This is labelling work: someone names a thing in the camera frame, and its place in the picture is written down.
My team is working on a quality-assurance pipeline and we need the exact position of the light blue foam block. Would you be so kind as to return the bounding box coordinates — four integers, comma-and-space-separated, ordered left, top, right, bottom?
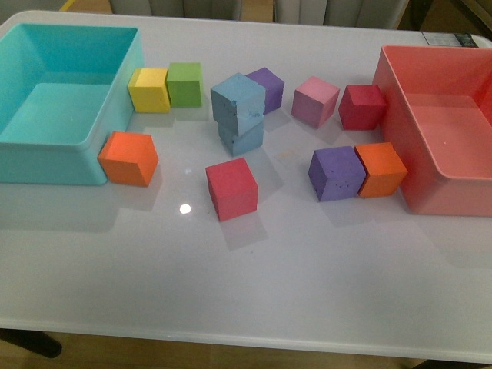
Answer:
211, 73, 266, 136
218, 122, 264, 157

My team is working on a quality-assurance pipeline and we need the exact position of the purple foam block near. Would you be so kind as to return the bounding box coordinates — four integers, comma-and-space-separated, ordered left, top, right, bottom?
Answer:
308, 146, 366, 202

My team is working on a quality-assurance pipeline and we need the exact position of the purple foam block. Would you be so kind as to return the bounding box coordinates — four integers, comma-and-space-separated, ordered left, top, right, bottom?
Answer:
246, 67, 284, 115
308, 146, 366, 202

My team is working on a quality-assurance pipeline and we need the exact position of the purple foam block far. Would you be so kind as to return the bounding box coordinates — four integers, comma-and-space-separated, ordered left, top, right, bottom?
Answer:
246, 67, 284, 115

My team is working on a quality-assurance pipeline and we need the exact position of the pink foam block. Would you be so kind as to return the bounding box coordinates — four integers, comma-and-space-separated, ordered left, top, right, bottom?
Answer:
291, 76, 340, 129

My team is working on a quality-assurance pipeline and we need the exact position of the orange foam block near turquoise bin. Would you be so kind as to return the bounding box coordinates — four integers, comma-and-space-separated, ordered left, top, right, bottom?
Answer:
98, 131, 158, 187

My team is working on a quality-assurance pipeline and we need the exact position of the green foam block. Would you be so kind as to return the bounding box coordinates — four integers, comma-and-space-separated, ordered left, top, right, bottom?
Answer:
166, 62, 203, 108

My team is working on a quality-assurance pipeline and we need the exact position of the yellow foam block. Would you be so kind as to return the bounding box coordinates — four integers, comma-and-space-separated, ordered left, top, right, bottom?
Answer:
128, 68, 171, 113

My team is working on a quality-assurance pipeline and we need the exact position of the orange foam block near salmon bin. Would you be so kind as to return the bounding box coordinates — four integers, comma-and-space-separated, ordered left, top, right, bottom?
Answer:
354, 142, 407, 198

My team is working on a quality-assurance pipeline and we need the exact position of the dark red foam block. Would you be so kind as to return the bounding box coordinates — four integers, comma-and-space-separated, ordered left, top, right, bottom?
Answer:
338, 85, 387, 131

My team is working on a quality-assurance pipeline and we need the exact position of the grey chair left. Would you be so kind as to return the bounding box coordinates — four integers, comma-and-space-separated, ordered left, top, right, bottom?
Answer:
110, 0, 242, 20

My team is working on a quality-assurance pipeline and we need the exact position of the grey chair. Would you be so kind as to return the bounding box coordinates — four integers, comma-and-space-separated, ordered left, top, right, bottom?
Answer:
274, 0, 408, 29
110, 0, 242, 20

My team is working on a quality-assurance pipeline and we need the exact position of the grey chair right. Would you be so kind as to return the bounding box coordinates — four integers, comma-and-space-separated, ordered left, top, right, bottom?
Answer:
274, 0, 408, 29

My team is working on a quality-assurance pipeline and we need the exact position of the turquoise plastic bin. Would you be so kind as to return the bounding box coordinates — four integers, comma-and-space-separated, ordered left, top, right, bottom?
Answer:
1, 23, 144, 185

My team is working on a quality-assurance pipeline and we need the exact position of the salmon plastic bin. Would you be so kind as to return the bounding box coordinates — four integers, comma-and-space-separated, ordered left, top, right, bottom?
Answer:
373, 45, 491, 217

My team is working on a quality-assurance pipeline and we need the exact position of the table label sticker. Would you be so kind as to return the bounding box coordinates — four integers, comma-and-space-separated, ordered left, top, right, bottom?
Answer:
421, 32, 487, 48

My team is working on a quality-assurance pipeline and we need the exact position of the black table leg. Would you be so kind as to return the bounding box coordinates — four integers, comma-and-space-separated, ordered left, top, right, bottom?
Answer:
1, 328, 62, 359

